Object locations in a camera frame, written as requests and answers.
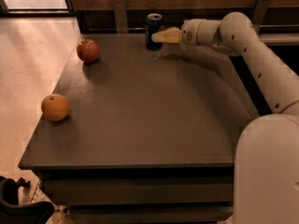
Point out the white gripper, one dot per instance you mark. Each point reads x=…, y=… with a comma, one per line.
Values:
x=189, y=32

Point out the left metal bracket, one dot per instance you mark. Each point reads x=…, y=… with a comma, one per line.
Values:
x=120, y=14

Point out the grey drawer cabinet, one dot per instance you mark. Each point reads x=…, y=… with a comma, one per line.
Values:
x=150, y=138

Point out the red apple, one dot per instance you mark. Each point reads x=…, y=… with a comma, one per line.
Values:
x=88, y=50

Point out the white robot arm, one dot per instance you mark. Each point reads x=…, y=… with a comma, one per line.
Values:
x=267, y=154

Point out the orange fruit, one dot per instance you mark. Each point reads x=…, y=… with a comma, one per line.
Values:
x=55, y=107

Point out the blue pepsi can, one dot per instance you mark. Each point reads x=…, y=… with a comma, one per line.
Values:
x=154, y=24

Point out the metal bracket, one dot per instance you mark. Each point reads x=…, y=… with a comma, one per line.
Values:
x=120, y=14
x=259, y=11

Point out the right metal bracket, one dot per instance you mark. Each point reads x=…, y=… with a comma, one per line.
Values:
x=259, y=11

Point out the black office chair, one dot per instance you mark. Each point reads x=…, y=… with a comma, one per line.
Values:
x=11, y=212

